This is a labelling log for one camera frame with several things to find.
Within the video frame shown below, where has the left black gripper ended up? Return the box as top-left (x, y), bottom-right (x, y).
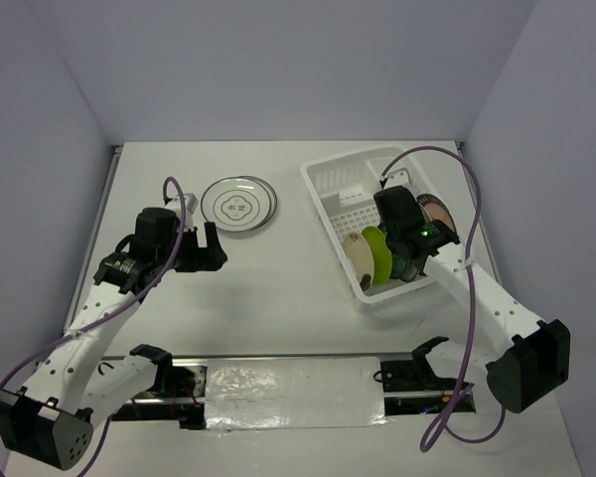
top-left (157, 222), bottom-right (226, 272)

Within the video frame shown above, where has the red orange plate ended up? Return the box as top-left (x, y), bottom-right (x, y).
top-left (416, 193), bottom-right (458, 235)

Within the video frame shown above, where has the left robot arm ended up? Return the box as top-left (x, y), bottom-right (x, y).
top-left (0, 208), bottom-right (227, 471)

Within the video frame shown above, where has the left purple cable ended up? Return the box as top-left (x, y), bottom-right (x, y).
top-left (0, 176), bottom-right (188, 476)

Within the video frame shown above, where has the white plastic dish rack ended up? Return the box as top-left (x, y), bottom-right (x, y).
top-left (300, 144), bottom-right (477, 305)

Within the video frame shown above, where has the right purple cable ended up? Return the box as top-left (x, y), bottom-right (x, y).
top-left (384, 144), bottom-right (506, 453)

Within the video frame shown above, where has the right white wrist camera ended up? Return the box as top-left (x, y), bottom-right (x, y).
top-left (380, 167), bottom-right (413, 190)

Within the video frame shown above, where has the cream plate with black blot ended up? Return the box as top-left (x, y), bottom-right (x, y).
top-left (342, 233), bottom-right (375, 291)

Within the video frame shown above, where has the teal patterned plate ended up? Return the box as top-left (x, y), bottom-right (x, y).
top-left (390, 251), bottom-right (418, 282)

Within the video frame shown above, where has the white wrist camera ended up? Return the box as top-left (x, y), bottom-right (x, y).
top-left (380, 167), bottom-right (413, 190)
top-left (164, 193), bottom-right (199, 232)

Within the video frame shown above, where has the lime green plate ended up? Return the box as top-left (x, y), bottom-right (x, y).
top-left (362, 227), bottom-right (392, 286)

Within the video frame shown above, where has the black metal base rail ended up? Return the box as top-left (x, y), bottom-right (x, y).
top-left (113, 353), bottom-right (456, 431)

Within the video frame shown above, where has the silver foil tape sheet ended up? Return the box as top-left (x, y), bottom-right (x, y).
top-left (205, 357), bottom-right (386, 431)

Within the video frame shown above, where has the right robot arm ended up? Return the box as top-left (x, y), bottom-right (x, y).
top-left (373, 186), bottom-right (571, 413)

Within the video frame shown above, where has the white plate grey quatrefoil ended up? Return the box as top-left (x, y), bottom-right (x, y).
top-left (200, 176), bottom-right (270, 233)

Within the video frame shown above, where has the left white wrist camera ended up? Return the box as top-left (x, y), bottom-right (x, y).
top-left (164, 193), bottom-right (199, 232)

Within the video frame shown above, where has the purple cable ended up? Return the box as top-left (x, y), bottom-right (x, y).
top-left (384, 144), bottom-right (506, 453)
top-left (0, 176), bottom-right (188, 476)

